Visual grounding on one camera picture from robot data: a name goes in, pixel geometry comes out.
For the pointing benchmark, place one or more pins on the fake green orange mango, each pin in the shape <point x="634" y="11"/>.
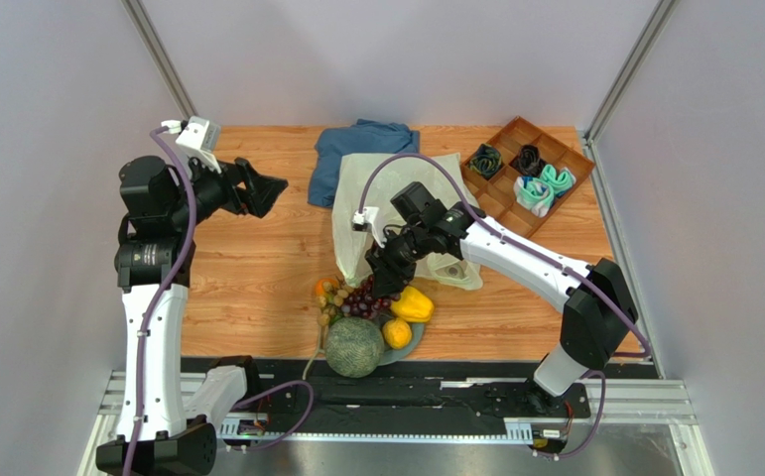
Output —
<point x="327" y="286"/>

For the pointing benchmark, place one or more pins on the fake netted melon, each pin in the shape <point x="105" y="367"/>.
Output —
<point x="352" y="347"/>

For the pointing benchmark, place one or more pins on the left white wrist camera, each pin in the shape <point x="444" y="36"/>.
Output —
<point x="197" y="138"/>

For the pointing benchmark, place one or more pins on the fake yellow bell pepper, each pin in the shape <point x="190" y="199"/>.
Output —
<point x="413" y="306"/>

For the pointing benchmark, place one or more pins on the fake brown longan bunch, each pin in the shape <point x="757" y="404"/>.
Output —
<point x="331" y="307"/>

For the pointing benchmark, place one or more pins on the grey round plate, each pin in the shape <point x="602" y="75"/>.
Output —
<point x="391" y="355"/>

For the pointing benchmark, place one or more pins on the black rolled sock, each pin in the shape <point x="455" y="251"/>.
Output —
<point x="528" y="161"/>

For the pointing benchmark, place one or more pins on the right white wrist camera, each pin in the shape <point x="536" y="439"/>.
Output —
<point x="366" y="219"/>

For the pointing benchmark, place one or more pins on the translucent pale green plastic bag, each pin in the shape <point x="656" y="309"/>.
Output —
<point x="350" y="246"/>

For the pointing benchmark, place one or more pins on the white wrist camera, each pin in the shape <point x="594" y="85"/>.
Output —
<point x="197" y="138"/>
<point x="366" y="219"/>

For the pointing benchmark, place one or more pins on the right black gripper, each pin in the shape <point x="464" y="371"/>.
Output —
<point x="389" y="265"/>

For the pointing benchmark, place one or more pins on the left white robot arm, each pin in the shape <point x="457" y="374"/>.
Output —
<point x="159" y="432"/>

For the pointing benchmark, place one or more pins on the fake dark red grapes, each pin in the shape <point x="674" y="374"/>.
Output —
<point x="360" y="301"/>

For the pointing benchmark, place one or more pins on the dark green rolled sock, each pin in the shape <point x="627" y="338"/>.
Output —
<point x="486" y="161"/>

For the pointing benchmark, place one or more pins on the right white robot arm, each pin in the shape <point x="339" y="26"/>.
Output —
<point x="597" y="309"/>

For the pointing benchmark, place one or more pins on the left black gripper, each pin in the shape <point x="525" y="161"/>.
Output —
<point x="262" y="190"/>

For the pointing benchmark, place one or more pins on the fake yellow lemon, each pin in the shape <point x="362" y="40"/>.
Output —
<point x="397" y="333"/>

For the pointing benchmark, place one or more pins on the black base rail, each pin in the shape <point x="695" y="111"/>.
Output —
<point x="420" y="401"/>

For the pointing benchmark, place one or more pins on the white teal rolled sock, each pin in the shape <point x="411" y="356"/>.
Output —
<point x="534" y="195"/>

